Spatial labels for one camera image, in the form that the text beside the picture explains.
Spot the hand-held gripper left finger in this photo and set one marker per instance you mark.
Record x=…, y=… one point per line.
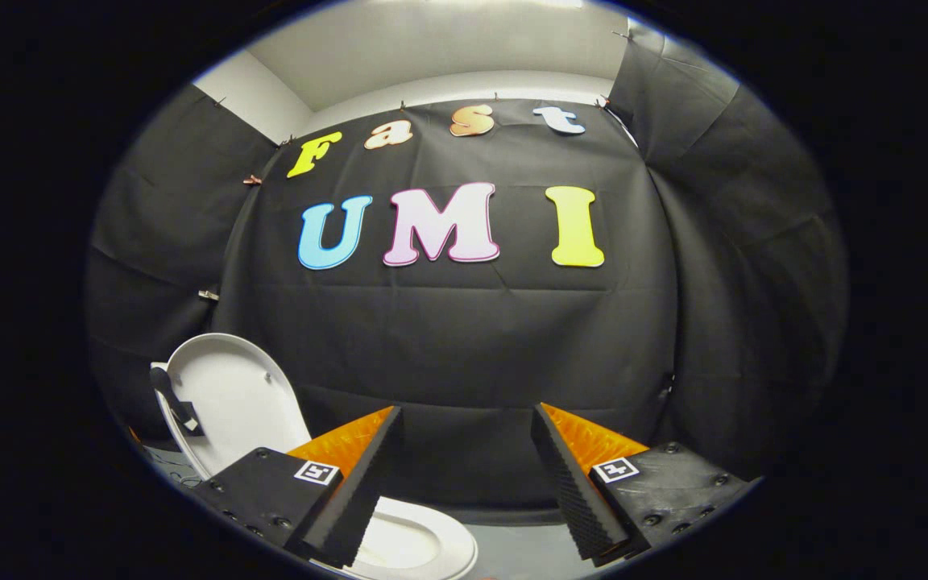
x=363, y=491

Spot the black backdrop cloth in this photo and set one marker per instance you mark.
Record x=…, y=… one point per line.
x=464, y=346

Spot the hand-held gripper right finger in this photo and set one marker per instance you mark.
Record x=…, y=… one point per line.
x=569, y=495

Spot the silver cloth clip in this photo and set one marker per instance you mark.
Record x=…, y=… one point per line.
x=208, y=295

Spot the white toilet lid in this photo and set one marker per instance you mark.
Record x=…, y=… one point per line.
x=238, y=403

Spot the black lid pull tab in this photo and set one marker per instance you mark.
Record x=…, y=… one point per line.
x=178, y=407

